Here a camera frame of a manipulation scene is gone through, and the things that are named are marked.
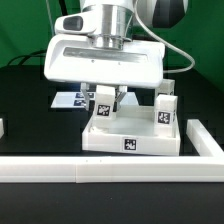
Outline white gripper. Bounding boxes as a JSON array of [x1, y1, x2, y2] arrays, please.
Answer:
[[44, 34, 165, 112]]

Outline white square table top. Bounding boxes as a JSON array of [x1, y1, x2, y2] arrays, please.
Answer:
[[82, 105, 180, 156]]

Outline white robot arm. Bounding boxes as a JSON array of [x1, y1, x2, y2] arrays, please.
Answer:
[[44, 0, 191, 109]]

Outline tag plate with markers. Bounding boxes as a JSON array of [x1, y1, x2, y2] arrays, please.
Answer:
[[51, 92, 138, 109]]

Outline partial white block left edge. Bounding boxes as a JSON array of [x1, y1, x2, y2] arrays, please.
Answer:
[[0, 118, 4, 139]]

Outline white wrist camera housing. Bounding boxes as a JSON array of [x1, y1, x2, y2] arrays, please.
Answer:
[[54, 15, 96, 35]]

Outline black cable bundle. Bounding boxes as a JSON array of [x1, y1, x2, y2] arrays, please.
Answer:
[[6, 49, 48, 66]]

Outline white U-shaped fence wall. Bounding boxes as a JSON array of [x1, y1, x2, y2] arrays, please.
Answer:
[[0, 119, 224, 183]]

